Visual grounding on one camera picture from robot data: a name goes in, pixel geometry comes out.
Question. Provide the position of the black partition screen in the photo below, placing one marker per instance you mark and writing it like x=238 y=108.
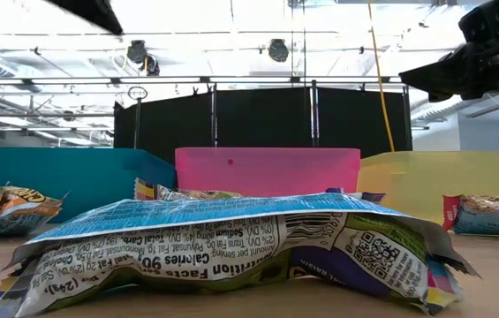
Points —
x=266 y=119

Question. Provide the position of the orange snack bag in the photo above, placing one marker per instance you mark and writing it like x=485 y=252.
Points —
x=28 y=207

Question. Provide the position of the yellow plastic bin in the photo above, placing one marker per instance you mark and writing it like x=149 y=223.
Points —
x=430 y=176

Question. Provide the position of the pink-red plastic bin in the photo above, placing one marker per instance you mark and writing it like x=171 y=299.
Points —
x=266 y=172

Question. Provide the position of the long ceiling light strip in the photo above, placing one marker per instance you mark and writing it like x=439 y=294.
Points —
x=249 y=80

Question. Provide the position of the black ceiling spotlight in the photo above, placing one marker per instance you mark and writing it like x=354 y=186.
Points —
x=137 y=52
x=278 y=49

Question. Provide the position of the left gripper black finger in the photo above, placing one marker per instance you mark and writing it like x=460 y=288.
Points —
x=94 y=13

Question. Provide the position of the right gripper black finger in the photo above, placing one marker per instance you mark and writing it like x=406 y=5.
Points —
x=443 y=73
x=452 y=95

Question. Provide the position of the blue plastic bin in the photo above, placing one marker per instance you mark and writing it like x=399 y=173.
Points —
x=77 y=176

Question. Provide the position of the blue wrapper granola bar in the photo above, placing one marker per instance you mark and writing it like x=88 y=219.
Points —
x=231 y=247
x=165 y=193

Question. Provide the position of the red-ended granola bar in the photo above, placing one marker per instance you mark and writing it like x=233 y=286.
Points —
x=492 y=214

